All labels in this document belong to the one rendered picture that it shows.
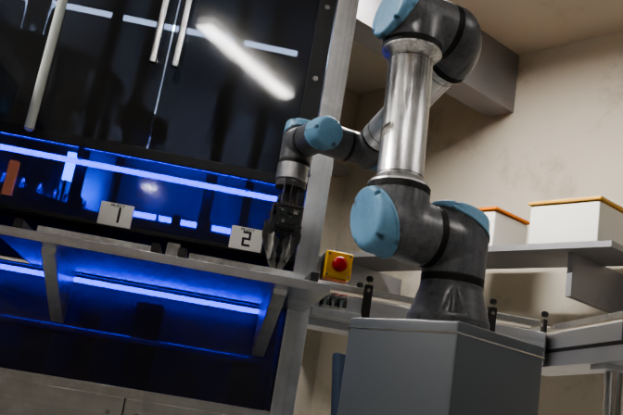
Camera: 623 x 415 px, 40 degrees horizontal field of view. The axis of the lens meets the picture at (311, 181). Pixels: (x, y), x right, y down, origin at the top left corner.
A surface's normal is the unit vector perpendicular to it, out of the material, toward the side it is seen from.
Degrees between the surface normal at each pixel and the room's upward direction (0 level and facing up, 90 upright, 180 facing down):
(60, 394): 90
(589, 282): 90
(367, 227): 97
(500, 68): 90
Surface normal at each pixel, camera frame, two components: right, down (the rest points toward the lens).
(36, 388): 0.14, -0.25
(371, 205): -0.88, -0.14
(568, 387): -0.72, -0.29
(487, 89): 0.67, -0.10
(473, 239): 0.47, -0.17
